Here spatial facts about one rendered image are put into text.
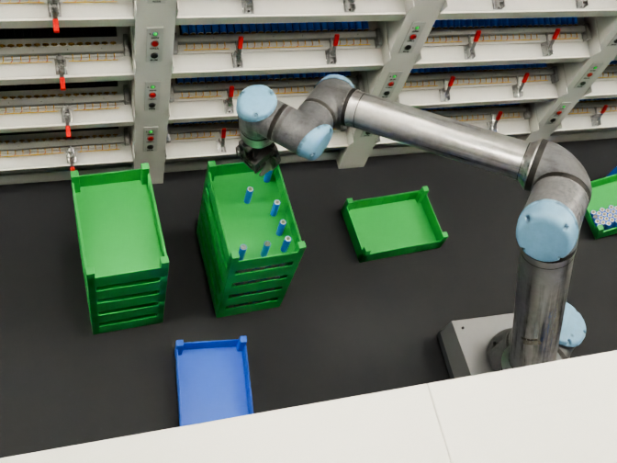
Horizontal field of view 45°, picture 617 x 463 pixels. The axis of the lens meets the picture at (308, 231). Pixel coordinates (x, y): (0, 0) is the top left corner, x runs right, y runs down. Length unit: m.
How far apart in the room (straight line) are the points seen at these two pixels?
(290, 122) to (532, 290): 0.64
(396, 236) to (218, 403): 0.83
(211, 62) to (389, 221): 0.87
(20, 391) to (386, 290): 1.13
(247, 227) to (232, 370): 0.44
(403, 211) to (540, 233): 1.10
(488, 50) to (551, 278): 0.93
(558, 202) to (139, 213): 1.08
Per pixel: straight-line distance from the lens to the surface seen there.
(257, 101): 1.68
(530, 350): 1.85
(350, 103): 1.73
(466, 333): 2.28
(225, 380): 2.20
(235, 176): 2.12
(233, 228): 2.03
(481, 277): 2.57
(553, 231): 1.53
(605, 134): 3.15
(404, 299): 2.43
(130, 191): 2.07
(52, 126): 2.17
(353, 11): 2.00
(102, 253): 1.98
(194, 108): 2.20
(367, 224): 2.51
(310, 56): 2.13
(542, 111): 2.76
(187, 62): 2.05
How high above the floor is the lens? 2.09
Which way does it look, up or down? 59 degrees down
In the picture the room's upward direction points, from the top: 23 degrees clockwise
